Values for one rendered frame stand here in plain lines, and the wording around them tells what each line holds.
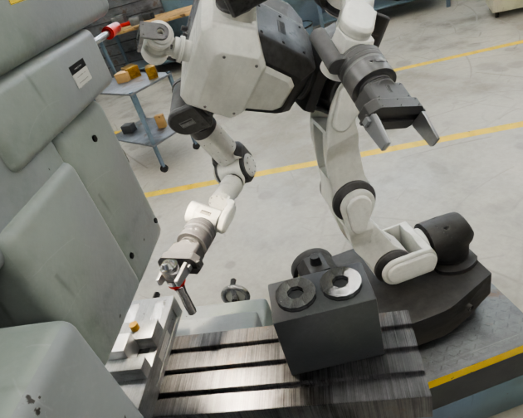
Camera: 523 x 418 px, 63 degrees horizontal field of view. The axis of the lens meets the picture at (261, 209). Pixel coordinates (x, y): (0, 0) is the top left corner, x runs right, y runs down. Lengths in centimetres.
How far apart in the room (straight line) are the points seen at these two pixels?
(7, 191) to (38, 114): 12
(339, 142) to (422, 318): 70
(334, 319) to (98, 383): 58
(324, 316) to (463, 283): 88
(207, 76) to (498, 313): 136
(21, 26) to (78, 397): 45
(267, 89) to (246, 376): 70
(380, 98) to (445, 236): 96
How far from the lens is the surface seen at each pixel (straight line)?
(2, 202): 57
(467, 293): 169
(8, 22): 64
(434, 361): 171
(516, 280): 255
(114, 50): 897
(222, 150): 136
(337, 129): 121
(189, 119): 124
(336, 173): 131
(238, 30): 102
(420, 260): 160
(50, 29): 71
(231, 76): 106
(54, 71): 70
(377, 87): 79
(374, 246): 153
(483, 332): 180
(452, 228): 167
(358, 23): 87
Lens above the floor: 181
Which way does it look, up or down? 33 degrees down
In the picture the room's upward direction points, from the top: 17 degrees counter-clockwise
